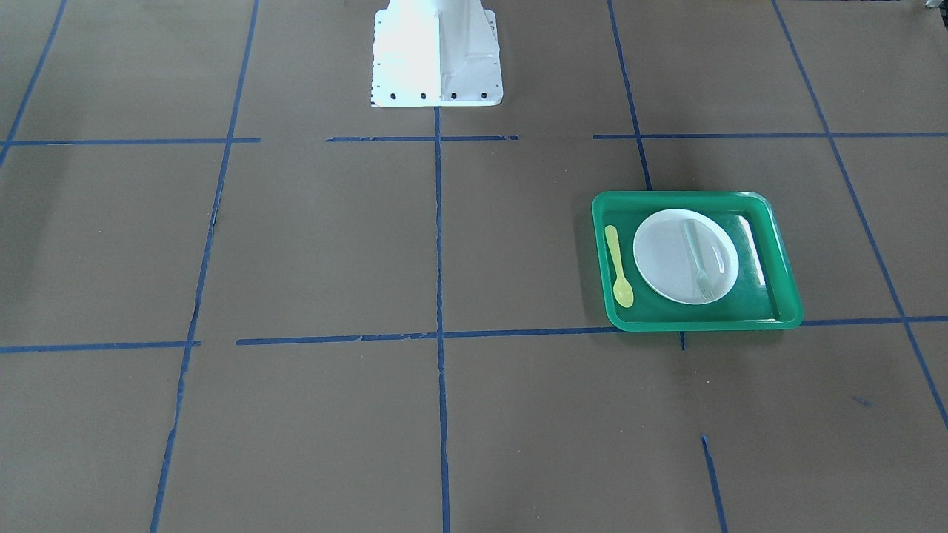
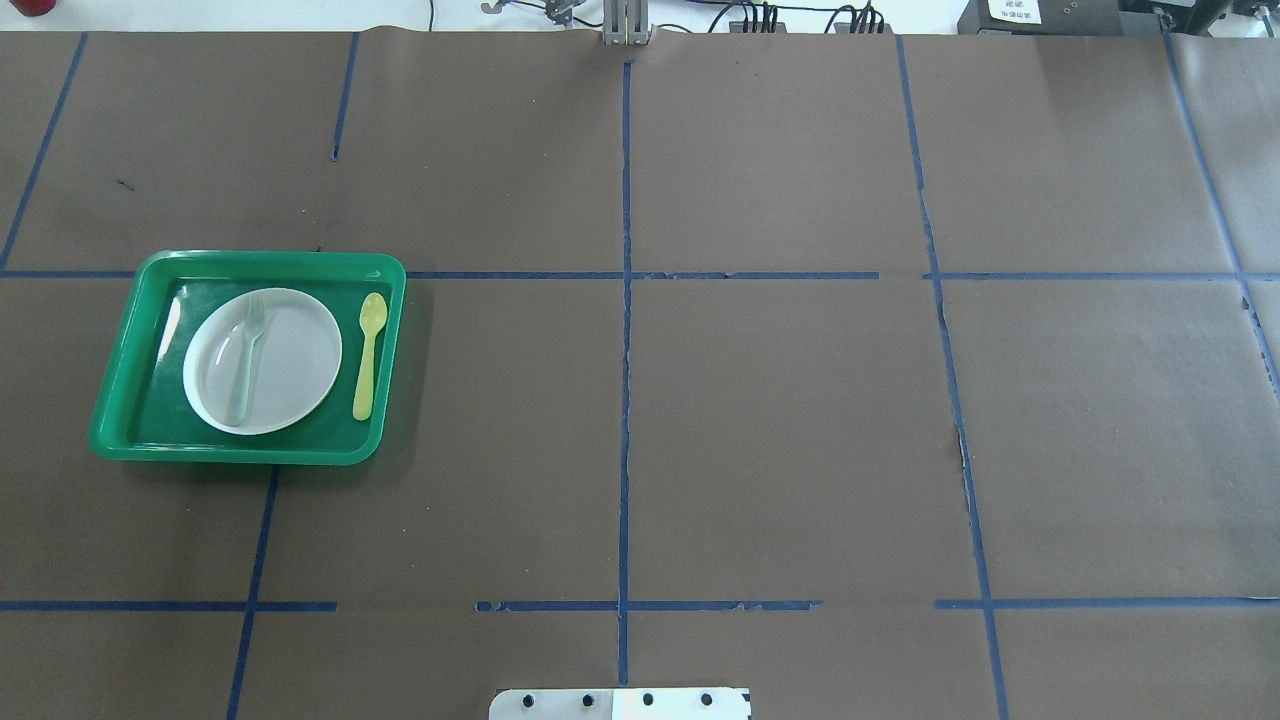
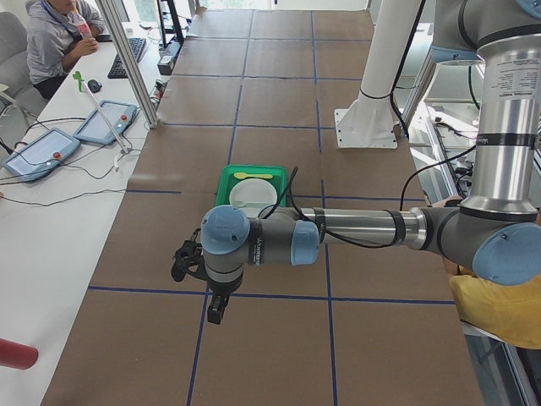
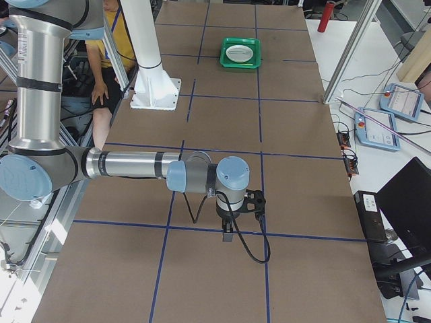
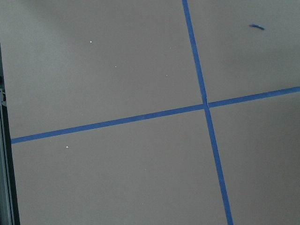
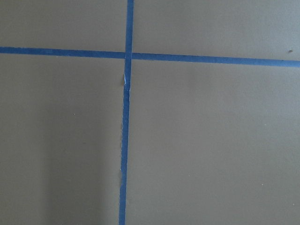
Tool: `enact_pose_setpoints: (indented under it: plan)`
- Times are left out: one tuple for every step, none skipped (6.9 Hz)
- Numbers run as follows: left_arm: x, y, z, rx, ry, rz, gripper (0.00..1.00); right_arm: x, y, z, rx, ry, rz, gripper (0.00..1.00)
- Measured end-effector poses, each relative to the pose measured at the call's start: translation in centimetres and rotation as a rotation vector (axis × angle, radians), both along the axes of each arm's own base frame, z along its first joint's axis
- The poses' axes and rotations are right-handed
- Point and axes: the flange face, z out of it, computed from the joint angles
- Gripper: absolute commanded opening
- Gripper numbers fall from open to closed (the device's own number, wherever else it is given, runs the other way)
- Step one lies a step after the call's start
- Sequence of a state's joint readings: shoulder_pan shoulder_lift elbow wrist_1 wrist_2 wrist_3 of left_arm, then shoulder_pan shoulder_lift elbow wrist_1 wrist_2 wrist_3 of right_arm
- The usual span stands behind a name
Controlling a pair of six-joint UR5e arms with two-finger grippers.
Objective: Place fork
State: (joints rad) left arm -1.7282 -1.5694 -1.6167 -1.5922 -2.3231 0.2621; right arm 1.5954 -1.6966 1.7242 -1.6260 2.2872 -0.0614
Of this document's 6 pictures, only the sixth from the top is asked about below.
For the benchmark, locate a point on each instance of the long vertical blue tape strip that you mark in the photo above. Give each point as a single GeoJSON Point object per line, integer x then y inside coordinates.
{"type": "Point", "coordinates": [125, 113]}

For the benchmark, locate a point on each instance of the brown paper table cover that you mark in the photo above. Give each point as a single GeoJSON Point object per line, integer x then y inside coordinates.
{"type": "Point", "coordinates": [208, 144]}

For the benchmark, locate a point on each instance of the long horizontal blue tape strip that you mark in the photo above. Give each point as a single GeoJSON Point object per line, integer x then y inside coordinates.
{"type": "Point", "coordinates": [150, 56]}

